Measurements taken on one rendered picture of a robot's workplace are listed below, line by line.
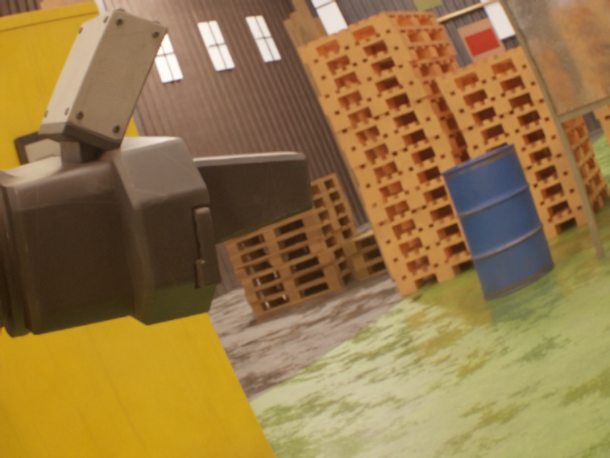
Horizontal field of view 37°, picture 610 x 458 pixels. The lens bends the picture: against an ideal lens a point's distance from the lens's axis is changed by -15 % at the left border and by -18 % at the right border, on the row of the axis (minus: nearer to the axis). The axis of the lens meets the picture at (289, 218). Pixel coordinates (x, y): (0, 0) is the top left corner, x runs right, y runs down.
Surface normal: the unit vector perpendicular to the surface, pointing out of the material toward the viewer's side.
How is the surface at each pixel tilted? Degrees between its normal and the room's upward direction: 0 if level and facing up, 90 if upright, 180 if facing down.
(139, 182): 59
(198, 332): 90
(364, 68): 90
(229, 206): 104
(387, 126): 90
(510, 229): 90
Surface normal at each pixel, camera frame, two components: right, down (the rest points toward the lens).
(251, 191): 0.47, 0.09
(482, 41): -0.49, 0.22
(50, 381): 0.79, -0.31
